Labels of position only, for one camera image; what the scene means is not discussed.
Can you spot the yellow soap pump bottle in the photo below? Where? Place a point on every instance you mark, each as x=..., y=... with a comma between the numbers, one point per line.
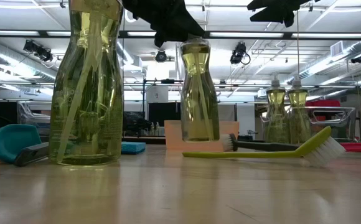
x=87, y=124
x=199, y=118
x=275, y=124
x=298, y=124

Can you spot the light blue sponge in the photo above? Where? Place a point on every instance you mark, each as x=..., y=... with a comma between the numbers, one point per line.
x=134, y=147

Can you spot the small white bottle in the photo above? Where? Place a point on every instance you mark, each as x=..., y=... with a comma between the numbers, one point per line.
x=157, y=129
x=152, y=129

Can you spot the black ceiling device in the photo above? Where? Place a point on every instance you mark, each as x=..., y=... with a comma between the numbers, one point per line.
x=358, y=59

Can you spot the red background box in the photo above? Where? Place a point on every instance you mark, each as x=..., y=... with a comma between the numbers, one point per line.
x=323, y=103

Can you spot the black ceiling camera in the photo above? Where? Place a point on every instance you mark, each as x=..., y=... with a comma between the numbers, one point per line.
x=238, y=53
x=161, y=56

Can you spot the black overhead bar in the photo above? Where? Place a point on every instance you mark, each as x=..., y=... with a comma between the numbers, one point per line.
x=246, y=34

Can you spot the black ceiling spotlights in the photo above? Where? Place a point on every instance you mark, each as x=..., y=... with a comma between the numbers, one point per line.
x=39, y=51

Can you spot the grey cloth panel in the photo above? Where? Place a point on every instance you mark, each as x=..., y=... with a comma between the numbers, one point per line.
x=228, y=112

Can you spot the orange translucent plastic bin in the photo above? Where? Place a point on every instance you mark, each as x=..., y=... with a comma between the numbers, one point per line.
x=230, y=129

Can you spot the clear plastic bin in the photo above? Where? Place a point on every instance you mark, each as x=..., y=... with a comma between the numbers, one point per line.
x=339, y=123
x=28, y=118

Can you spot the grey dish brush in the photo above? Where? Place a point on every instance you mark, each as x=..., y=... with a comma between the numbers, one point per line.
x=261, y=145
x=31, y=154

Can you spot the black metal frame stand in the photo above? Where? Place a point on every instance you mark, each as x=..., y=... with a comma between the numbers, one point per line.
x=168, y=81

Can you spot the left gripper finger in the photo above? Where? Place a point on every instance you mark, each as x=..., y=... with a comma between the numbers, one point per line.
x=183, y=28

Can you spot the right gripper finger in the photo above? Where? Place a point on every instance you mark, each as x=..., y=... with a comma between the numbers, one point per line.
x=274, y=4
x=277, y=16

